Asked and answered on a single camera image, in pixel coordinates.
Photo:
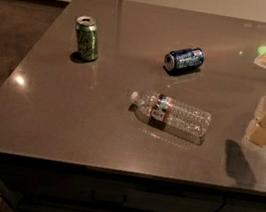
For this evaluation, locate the black drawer handle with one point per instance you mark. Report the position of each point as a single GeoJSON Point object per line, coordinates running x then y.
{"type": "Point", "coordinates": [108, 198]}

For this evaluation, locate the clear plastic water bottle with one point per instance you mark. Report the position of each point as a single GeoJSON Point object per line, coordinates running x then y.
{"type": "Point", "coordinates": [170, 114]}

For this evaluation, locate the green soda can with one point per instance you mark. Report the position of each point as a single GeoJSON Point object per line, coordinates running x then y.
{"type": "Point", "coordinates": [86, 32]}

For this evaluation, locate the blue soda can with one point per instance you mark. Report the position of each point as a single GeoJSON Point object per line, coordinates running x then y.
{"type": "Point", "coordinates": [184, 58]}

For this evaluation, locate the dark cabinet drawer front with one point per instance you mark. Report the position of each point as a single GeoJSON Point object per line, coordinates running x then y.
{"type": "Point", "coordinates": [78, 187]}

